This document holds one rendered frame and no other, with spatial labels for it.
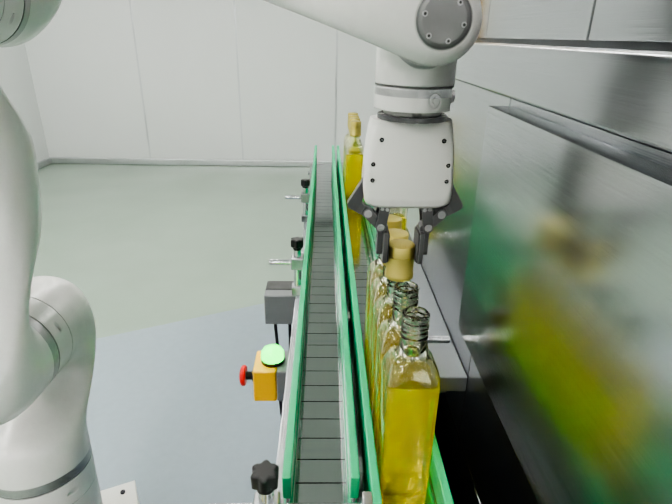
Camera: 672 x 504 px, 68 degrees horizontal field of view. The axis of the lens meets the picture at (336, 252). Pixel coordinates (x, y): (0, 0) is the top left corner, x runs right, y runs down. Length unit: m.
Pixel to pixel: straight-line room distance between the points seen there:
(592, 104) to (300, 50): 5.92
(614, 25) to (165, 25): 6.23
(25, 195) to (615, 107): 0.57
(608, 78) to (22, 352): 0.61
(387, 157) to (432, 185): 0.06
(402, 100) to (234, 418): 0.90
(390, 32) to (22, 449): 0.62
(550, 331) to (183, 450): 0.87
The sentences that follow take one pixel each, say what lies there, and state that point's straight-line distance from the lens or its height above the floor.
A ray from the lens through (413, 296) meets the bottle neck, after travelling 0.56.
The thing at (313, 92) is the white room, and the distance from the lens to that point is 6.35.
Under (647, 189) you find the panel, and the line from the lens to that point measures 0.39.
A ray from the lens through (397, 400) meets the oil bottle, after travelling 0.54.
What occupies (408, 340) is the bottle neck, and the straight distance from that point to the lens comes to 0.52.
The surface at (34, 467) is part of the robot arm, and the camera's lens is 0.75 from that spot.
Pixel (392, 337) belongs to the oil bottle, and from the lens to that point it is 0.58.
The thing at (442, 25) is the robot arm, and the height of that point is 1.58.
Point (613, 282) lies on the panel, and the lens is 0.42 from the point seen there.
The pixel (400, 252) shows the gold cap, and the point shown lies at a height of 1.34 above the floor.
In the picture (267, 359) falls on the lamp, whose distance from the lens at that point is 0.96.
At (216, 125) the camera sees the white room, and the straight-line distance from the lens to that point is 6.55.
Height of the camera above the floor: 1.57
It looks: 24 degrees down
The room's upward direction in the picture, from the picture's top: 1 degrees clockwise
